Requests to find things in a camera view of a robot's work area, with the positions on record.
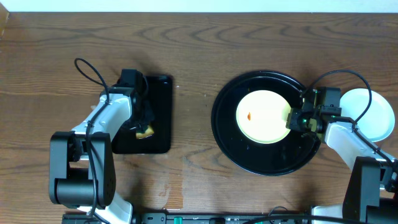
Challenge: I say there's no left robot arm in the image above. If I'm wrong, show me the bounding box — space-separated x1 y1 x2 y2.
49 87 154 223

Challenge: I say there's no yellow plate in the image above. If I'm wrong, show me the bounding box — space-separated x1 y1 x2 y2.
236 90 291 144

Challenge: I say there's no yellow green sponge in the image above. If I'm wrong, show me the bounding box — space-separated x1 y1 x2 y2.
136 125 154 139

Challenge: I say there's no light blue plate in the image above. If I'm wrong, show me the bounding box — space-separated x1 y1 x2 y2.
340 88 395 142

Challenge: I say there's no black rectangular tray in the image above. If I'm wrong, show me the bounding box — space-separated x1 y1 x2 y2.
112 75 173 154

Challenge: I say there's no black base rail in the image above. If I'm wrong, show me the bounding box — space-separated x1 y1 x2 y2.
62 213 357 224

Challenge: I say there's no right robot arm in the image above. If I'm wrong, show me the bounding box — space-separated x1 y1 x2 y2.
284 103 397 223

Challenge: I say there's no black round tray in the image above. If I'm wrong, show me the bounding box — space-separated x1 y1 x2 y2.
211 70 321 176

